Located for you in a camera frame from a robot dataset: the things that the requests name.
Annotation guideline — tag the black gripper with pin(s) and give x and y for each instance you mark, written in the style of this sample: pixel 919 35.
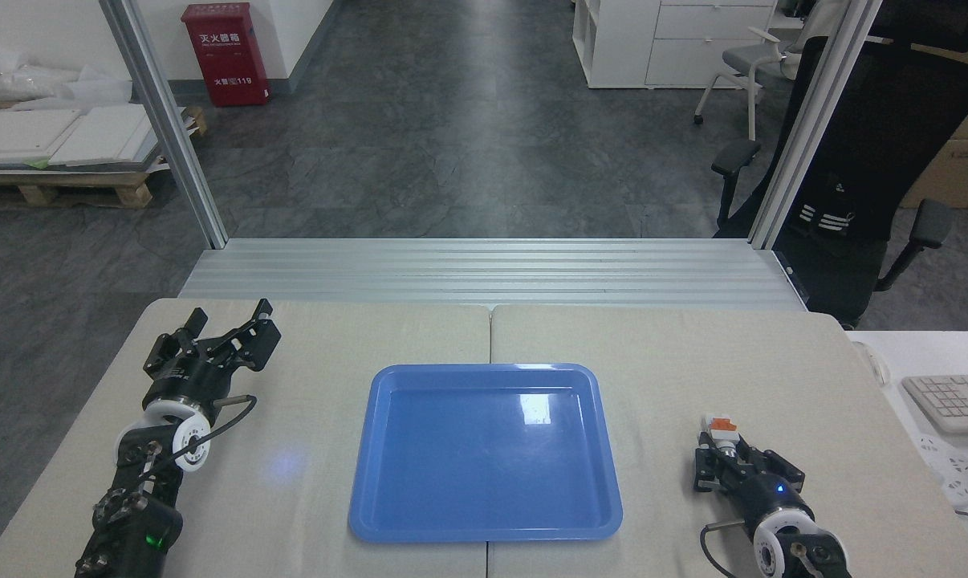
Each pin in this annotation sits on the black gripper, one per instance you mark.
pixel 189 385
pixel 773 498

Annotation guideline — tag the white switch part green button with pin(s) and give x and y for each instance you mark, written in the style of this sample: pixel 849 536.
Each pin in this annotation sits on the white switch part green button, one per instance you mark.
pixel 722 433

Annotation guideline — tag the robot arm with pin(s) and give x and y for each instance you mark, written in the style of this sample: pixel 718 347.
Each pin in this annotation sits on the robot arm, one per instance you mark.
pixel 135 514
pixel 805 554

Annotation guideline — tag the blue plastic tray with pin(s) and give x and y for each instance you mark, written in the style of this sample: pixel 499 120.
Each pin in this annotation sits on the blue plastic tray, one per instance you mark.
pixel 484 466

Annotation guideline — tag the white power strip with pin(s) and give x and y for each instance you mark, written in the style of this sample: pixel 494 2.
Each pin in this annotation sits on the white power strip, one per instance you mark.
pixel 953 470

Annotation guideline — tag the wooden pallet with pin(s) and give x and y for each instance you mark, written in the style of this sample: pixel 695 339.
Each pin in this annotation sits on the wooden pallet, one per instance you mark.
pixel 58 186

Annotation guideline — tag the white side desk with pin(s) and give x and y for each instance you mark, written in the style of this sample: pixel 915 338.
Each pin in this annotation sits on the white side desk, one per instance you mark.
pixel 933 353

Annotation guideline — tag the white computer keyboard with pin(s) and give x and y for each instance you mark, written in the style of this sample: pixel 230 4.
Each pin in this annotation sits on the white computer keyboard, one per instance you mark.
pixel 957 401

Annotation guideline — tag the white flat boards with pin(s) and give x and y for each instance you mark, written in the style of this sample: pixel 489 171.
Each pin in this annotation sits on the white flat boards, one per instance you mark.
pixel 26 132

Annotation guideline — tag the red fire extinguisher box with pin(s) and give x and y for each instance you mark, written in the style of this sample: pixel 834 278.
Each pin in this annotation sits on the red fire extinguisher box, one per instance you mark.
pixel 225 56

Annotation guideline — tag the clear plastic wrapping pile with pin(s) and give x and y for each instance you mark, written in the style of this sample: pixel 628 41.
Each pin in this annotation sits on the clear plastic wrapping pile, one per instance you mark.
pixel 26 80

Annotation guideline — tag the black mesh office chair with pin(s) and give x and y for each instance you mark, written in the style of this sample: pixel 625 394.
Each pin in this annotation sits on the black mesh office chair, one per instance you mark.
pixel 885 136

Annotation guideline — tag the brown cardboard box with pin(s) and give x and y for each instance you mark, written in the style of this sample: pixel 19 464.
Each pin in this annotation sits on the brown cardboard box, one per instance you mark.
pixel 961 160

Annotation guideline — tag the white grey office chair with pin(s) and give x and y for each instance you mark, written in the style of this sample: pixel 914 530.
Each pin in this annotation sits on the white grey office chair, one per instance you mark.
pixel 749 60

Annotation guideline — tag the white drawer cabinet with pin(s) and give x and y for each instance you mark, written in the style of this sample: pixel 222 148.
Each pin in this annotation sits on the white drawer cabinet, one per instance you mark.
pixel 669 40

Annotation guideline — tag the silver aluminium post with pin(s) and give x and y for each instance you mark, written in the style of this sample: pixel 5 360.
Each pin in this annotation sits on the silver aluminium post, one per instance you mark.
pixel 813 120
pixel 171 136

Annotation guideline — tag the silver aluminium rail platform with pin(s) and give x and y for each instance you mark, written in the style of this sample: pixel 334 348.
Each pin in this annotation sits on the silver aluminium rail platform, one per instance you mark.
pixel 492 273

